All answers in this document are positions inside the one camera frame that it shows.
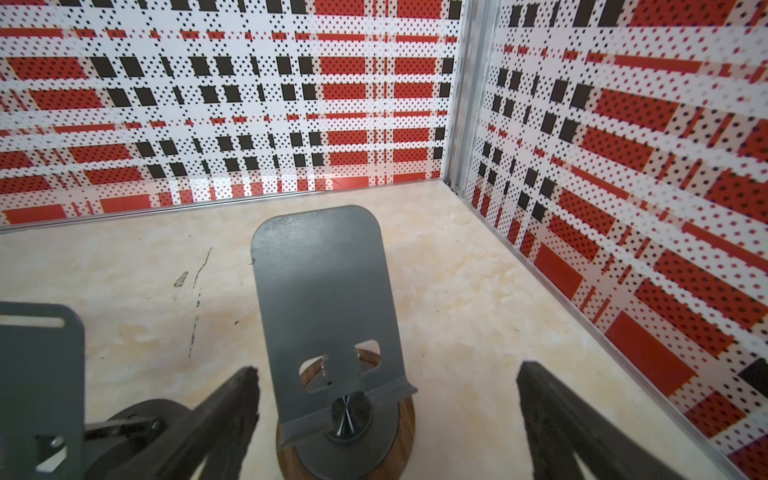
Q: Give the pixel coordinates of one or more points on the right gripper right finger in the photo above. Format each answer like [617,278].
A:
[565,434]

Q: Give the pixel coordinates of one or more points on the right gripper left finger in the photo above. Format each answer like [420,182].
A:
[212,439]

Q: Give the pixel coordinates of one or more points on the far right grey stand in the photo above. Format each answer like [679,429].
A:
[344,403]

